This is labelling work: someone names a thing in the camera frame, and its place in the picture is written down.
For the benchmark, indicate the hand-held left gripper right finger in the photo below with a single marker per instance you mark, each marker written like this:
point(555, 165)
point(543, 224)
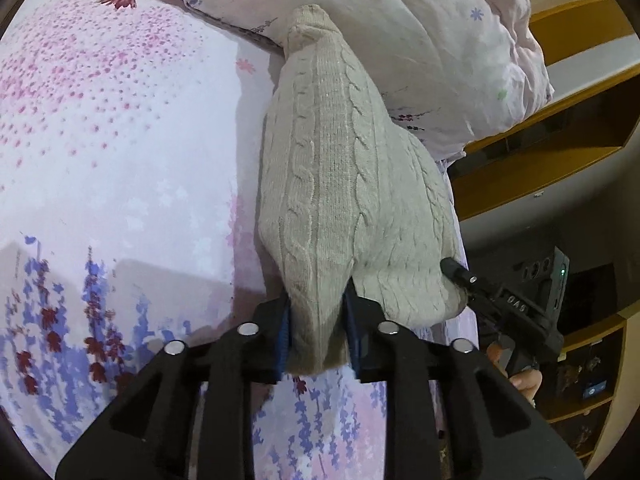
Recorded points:
point(353, 321)

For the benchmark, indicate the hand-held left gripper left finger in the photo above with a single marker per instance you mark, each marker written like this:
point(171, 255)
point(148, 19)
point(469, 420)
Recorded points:
point(283, 332)

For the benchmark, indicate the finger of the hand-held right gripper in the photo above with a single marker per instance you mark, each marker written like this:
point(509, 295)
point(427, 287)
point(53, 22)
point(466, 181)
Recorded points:
point(456, 271)

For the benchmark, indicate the person's right hand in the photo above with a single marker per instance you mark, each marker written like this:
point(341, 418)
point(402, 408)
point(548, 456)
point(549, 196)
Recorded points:
point(527, 382)

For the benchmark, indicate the wooden shelf cabinet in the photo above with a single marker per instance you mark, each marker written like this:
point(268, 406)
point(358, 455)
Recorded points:
point(500, 195)

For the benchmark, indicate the pink floral bed sheet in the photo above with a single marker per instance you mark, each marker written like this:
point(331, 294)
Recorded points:
point(125, 160)

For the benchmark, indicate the large pink floral pillow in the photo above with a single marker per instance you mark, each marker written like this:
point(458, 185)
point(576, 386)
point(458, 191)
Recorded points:
point(400, 25)

